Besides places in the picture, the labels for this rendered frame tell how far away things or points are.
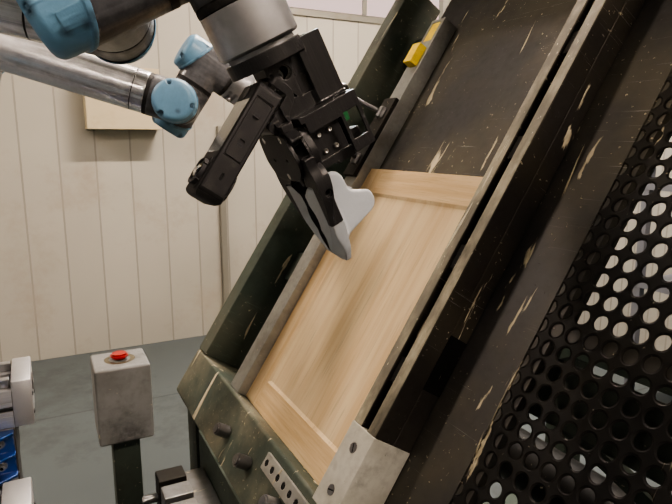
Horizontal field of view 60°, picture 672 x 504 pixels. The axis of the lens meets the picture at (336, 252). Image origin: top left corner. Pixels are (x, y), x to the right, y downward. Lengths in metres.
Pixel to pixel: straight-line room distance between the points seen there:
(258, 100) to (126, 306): 3.89
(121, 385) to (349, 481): 0.72
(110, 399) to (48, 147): 2.92
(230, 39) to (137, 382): 1.03
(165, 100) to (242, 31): 0.57
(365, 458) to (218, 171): 0.48
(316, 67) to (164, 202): 3.77
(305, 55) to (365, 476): 0.56
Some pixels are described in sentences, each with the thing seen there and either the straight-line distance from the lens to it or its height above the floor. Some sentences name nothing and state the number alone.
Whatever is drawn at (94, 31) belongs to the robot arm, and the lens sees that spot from 0.52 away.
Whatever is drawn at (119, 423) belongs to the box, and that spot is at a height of 0.80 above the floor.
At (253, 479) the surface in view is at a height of 0.85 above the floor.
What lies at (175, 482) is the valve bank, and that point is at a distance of 1.29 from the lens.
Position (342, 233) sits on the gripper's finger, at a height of 1.34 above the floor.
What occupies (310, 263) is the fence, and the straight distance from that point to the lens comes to 1.27.
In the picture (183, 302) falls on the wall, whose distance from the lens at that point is 4.43.
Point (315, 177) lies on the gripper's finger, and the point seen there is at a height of 1.39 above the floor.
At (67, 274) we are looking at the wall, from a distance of 4.27.
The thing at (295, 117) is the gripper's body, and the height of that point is 1.44.
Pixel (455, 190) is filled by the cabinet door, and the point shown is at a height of 1.34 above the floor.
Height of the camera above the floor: 1.42
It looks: 11 degrees down
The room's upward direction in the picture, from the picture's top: straight up
